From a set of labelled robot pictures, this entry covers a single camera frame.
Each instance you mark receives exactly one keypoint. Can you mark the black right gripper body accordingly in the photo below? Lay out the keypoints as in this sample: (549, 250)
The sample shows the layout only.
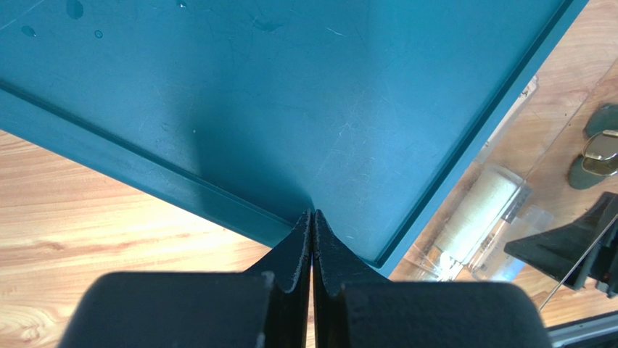
(607, 260)

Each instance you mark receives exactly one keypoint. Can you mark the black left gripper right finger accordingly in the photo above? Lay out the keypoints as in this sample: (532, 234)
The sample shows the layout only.
(357, 307)

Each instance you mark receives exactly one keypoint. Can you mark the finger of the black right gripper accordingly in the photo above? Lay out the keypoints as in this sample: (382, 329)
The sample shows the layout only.
(569, 253)

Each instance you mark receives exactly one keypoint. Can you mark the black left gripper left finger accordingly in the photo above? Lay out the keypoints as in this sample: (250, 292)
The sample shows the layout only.
(264, 306)

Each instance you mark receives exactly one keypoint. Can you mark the clear drawer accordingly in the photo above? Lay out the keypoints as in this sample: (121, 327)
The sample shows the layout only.
(539, 143)

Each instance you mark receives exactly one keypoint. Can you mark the clear glass foundation bottle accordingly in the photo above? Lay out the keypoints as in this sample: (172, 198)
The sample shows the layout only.
(499, 257)

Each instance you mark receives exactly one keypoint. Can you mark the beige tube grey cap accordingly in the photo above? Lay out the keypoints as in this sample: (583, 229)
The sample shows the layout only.
(516, 204)

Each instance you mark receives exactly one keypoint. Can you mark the green round compact lower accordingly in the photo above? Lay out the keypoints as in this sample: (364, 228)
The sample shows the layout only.
(580, 179)

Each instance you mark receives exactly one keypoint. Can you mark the green round compact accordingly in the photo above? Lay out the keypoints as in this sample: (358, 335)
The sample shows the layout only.
(580, 179)
(605, 118)

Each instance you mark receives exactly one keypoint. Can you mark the cream white pump bottle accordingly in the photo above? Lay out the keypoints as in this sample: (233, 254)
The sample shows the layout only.
(462, 234)

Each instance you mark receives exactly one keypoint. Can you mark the black round jar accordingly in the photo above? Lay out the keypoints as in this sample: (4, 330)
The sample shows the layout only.
(600, 154)

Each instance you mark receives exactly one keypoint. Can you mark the green round compact upper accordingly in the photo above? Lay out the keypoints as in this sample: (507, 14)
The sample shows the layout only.
(605, 118)

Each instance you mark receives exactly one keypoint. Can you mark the teal drawer organizer box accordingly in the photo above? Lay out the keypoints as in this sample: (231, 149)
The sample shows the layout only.
(248, 113)

